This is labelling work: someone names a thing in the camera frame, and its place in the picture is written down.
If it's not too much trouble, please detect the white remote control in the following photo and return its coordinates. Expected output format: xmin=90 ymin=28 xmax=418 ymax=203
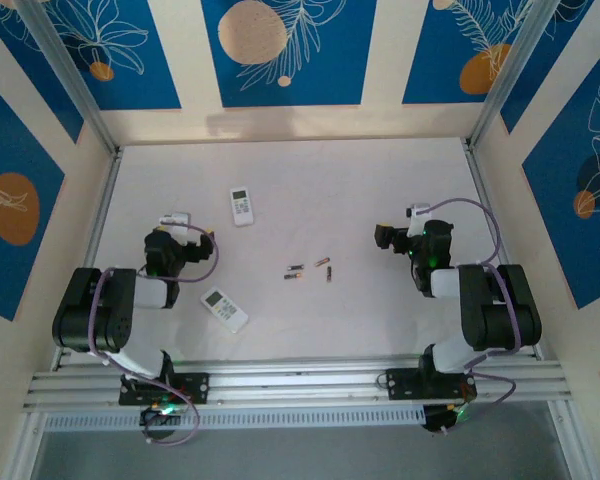
xmin=228 ymin=185 xmax=256 ymax=229
xmin=199 ymin=285 xmax=250 ymax=335

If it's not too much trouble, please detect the black controller board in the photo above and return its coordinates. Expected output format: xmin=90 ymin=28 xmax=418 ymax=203
xmin=138 ymin=403 xmax=184 ymax=429
xmin=422 ymin=402 xmax=469 ymax=435

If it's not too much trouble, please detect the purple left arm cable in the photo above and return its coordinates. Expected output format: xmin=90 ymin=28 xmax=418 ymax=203
xmin=88 ymin=223 xmax=220 ymax=446

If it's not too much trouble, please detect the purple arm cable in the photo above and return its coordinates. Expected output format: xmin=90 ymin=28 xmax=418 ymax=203
xmin=88 ymin=223 xmax=220 ymax=446
xmin=427 ymin=198 xmax=524 ymax=436

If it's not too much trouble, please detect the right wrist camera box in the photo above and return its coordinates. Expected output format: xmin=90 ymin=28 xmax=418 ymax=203
xmin=405 ymin=202 xmax=432 ymax=237

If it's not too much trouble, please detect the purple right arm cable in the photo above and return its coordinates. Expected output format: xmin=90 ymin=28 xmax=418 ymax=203
xmin=427 ymin=198 xmax=524 ymax=436

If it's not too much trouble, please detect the aluminium table side rail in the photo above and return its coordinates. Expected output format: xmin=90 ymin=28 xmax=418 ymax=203
xmin=462 ymin=139 xmax=545 ymax=359
xmin=54 ymin=149 xmax=125 ymax=369

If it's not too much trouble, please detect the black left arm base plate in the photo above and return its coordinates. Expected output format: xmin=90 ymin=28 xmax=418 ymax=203
xmin=118 ymin=372 xmax=211 ymax=406

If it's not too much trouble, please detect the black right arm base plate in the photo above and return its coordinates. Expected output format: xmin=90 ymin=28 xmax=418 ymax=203
xmin=384 ymin=367 xmax=479 ymax=401

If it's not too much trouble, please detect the aluminium mounting rail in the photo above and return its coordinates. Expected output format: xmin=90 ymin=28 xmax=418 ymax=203
xmin=22 ymin=352 xmax=579 ymax=414

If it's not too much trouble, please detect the white slotted cable duct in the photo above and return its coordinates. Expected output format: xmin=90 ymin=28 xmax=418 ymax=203
xmin=42 ymin=405 xmax=426 ymax=432

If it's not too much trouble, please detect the aluminium frame post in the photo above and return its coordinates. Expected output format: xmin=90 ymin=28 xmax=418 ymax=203
xmin=465 ymin=0 xmax=556 ymax=151
xmin=14 ymin=0 xmax=124 ymax=159

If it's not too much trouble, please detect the aluminium frame leg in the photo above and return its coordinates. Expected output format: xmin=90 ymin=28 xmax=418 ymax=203
xmin=547 ymin=399 xmax=584 ymax=480
xmin=7 ymin=412 xmax=49 ymax=480

